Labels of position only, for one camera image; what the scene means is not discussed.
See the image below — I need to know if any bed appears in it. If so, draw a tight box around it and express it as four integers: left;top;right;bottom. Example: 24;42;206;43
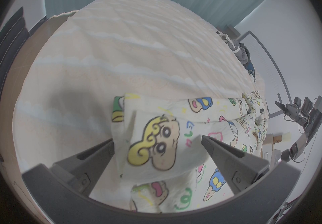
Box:
13;0;287;212

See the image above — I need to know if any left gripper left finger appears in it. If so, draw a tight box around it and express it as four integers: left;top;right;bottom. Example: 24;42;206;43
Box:
51;139;116;196

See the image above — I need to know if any dark blue garment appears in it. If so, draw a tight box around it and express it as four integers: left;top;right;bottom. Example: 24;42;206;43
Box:
247;63;256;82

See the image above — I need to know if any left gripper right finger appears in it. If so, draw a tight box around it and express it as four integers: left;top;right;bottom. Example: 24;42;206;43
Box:
201;135;270;191

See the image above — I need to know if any white printed pyjama top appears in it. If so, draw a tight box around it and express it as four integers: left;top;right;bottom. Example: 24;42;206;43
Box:
111;90;270;213

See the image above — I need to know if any black garment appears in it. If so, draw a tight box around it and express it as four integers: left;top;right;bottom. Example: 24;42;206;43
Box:
238;43;251;64

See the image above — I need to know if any black chest of drawers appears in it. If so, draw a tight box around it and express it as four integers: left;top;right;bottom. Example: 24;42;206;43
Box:
0;7;31;88

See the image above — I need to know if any grey garment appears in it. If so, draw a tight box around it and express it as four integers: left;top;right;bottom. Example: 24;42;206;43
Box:
216;31;248;62

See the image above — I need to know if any white wooden bedside table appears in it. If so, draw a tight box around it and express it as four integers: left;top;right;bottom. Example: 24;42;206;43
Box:
260;131;292;158

